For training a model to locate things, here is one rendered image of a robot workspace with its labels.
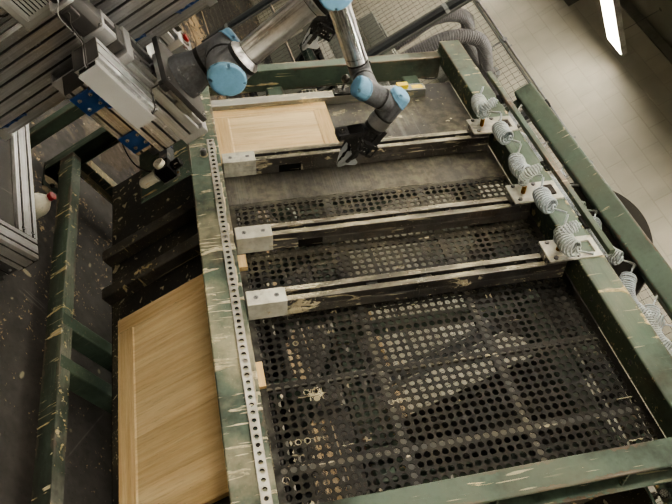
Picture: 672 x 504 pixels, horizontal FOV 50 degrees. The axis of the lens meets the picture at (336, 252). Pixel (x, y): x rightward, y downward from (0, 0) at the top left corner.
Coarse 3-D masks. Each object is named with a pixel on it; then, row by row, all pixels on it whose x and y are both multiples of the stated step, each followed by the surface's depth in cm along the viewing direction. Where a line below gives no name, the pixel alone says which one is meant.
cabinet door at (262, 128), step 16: (224, 112) 306; (240, 112) 306; (256, 112) 307; (272, 112) 307; (288, 112) 308; (304, 112) 309; (320, 112) 309; (224, 128) 297; (240, 128) 298; (256, 128) 299; (272, 128) 299; (288, 128) 300; (304, 128) 300; (320, 128) 300; (224, 144) 290; (240, 144) 291; (256, 144) 291; (272, 144) 291; (288, 144) 292; (304, 144) 292
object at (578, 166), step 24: (528, 96) 364; (552, 120) 347; (552, 144) 339; (576, 144) 332; (576, 168) 324; (600, 192) 311; (600, 216) 308; (624, 216) 298; (624, 240) 292; (648, 240) 287; (648, 264) 281; (312, 408) 261
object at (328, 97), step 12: (408, 84) 323; (264, 96) 312; (276, 96) 312; (288, 96) 313; (300, 96) 313; (312, 96) 313; (324, 96) 314; (336, 96) 314; (348, 96) 316; (216, 108) 306; (228, 108) 307; (240, 108) 308
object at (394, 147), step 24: (480, 120) 293; (336, 144) 284; (384, 144) 285; (408, 144) 286; (432, 144) 288; (456, 144) 291; (480, 144) 294; (240, 168) 276; (264, 168) 278; (288, 168) 281
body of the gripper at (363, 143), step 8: (368, 128) 246; (368, 136) 249; (376, 136) 250; (384, 136) 251; (352, 144) 251; (360, 144) 248; (368, 144) 250; (376, 144) 253; (360, 152) 253; (368, 152) 253
